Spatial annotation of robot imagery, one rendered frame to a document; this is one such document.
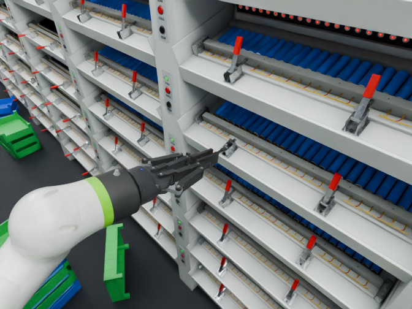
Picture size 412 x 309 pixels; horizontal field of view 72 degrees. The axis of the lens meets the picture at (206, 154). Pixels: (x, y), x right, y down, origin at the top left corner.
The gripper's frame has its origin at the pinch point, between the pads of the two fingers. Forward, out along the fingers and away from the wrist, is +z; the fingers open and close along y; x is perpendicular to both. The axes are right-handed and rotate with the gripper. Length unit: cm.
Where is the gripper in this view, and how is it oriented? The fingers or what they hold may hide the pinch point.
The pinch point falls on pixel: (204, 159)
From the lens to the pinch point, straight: 68.1
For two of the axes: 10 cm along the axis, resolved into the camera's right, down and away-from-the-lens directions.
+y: 7.0, 4.5, -5.6
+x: 1.4, -8.5, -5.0
